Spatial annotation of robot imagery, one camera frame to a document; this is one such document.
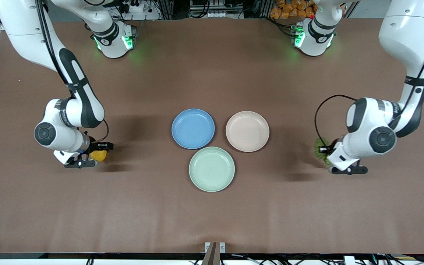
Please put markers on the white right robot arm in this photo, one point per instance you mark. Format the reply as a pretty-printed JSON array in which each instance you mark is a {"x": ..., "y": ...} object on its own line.
[{"x": 24, "y": 29}]

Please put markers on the small white box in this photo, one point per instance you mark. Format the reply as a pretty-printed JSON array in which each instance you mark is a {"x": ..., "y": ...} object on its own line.
[{"x": 349, "y": 260}]

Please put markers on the white power strip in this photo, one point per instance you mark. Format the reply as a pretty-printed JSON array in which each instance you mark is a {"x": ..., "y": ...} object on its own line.
[{"x": 134, "y": 7}]

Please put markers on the small white socket strip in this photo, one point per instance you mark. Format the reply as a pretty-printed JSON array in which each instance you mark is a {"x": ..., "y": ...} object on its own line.
[{"x": 217, "y": 14}]

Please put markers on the bag of orange items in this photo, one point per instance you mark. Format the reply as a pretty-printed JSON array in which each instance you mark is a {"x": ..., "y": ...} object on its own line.
[{"x": 293, "y": 9}]

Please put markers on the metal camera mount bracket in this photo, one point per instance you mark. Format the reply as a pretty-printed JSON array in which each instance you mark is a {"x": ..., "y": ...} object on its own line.
[{"x": 212, "y": 257}]

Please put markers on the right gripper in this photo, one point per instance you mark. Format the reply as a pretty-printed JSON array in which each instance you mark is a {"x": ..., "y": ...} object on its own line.
[{"x": 95, "y": 146}]

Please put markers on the brown table cover sheet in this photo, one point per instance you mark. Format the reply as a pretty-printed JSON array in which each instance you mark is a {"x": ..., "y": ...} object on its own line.
[{"x": 212, "y": 221}]

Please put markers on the pale green round plate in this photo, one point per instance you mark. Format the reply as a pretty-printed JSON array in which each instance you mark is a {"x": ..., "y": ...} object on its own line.
[{"x": 211, "y": 169}]

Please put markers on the blue round plate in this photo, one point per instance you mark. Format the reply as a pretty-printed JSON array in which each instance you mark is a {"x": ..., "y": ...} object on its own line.
[{"x": 193, "y": 129}]

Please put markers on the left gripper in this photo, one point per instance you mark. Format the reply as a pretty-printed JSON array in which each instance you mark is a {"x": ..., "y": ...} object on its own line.
[{"x": 332, "y": 146}]

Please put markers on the green lettuce leaf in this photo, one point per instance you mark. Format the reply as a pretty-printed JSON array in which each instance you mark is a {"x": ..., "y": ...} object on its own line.
[{"x": 321, "y": 157}]

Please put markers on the yellow lemon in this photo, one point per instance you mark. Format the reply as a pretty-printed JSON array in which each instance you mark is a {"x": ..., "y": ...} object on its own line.
[{"x": 98, "y": 156}]

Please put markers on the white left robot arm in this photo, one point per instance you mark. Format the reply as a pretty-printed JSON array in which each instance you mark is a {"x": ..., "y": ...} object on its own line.
[{"x": 407, "y": 29}]

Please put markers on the beige round plate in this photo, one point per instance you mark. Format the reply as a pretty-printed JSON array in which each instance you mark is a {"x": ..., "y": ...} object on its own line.
[{"x": 247, "y": 131}]

